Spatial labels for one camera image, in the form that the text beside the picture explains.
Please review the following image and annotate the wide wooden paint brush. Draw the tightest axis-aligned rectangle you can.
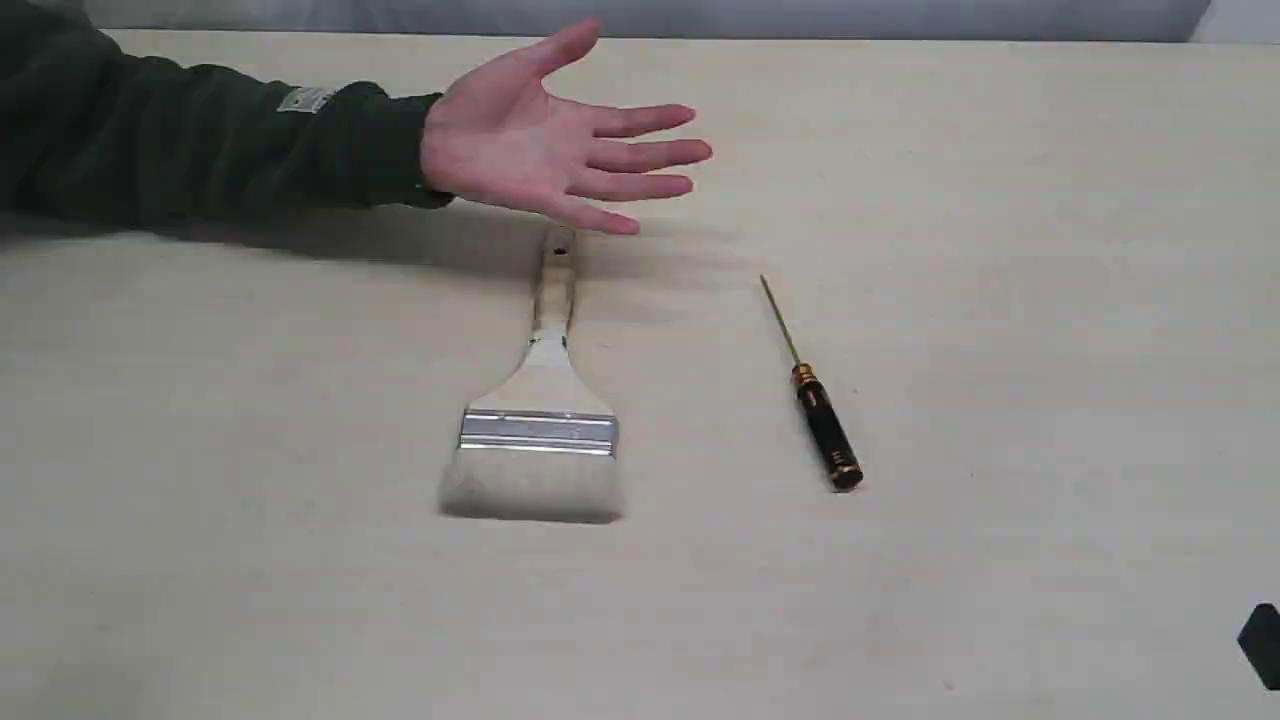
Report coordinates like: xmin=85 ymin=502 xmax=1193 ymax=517
xmin=436 ymin=225 xmax=625 ymax=525

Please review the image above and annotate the dark green sleeved forearm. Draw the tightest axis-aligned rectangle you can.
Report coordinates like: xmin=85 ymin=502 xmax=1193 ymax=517
xmin=1 ymin=1 xmax=451 ymax=227

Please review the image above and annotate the open bare human hand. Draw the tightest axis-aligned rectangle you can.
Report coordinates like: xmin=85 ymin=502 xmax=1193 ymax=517
xmin=420 ymin=18 xmax=713 ymax=236

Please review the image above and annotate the black gold precision screwdriver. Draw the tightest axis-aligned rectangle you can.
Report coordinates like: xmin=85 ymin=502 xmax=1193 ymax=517
xmin=759 ymin=274 xmax=864 ymax=495

